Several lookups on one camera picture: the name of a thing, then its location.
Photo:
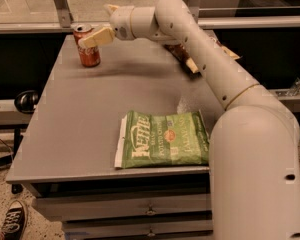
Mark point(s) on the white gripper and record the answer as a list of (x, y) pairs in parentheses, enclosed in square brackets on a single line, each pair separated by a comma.
[(121, 22)]

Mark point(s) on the red coke can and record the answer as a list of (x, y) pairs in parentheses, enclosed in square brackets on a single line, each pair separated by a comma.
[(89, 57)]

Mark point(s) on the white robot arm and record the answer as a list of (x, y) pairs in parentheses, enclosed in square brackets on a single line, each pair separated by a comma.
[(253, 155)]

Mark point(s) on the brown sea salt chip bag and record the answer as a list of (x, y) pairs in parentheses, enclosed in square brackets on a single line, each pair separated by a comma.
[(179, 52)]

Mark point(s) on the black round stool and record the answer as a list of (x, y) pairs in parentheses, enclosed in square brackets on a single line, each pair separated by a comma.
[(26, 101)]

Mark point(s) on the green jalapeno chip bag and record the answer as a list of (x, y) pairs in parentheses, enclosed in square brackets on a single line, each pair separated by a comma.
[(160, 141)]

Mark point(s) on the grey drawer cabinet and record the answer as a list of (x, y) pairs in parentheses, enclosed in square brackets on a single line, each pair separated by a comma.
[(69, 147)]

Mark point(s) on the top grey drawer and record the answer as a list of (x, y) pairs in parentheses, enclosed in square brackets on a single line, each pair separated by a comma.
[(101, 207)]

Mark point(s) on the grey drawer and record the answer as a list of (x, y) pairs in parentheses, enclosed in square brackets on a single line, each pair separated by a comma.
[(101, 207), (147, 231)]

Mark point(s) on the black white sneaker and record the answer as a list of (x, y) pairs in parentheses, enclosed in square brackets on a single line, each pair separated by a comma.
[(15, 221)]

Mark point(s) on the metal railing frame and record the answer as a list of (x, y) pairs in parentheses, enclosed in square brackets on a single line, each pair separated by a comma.
[(33, 16)]

